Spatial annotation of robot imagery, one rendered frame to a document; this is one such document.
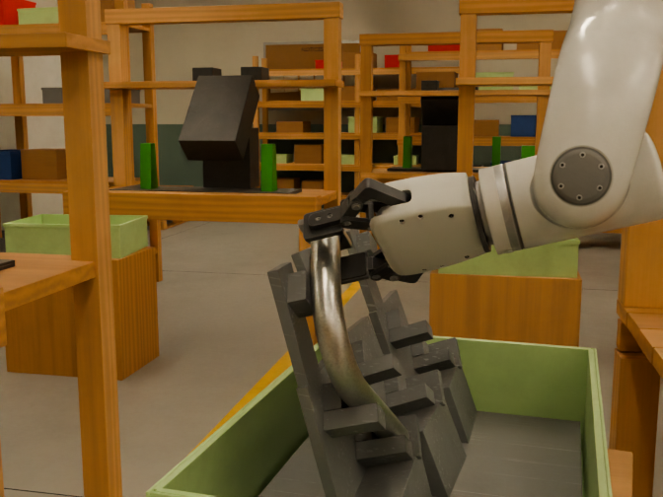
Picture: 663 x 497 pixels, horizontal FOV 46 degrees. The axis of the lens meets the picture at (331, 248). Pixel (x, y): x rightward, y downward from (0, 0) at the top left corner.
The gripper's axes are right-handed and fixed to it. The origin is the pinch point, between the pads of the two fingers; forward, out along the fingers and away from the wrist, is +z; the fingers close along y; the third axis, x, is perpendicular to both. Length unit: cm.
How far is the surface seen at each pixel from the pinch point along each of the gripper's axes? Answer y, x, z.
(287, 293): 1.4, 5.4, 4.1
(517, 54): -488, -591, -29
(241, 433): -17.6, 9.7, 17.7
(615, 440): -128, -28, -25
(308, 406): -5.4, 14.2, 4.6
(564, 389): -55, -8, -18
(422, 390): -30.2, 1.6, -1.4
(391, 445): -18.4, 13.7, 0.0
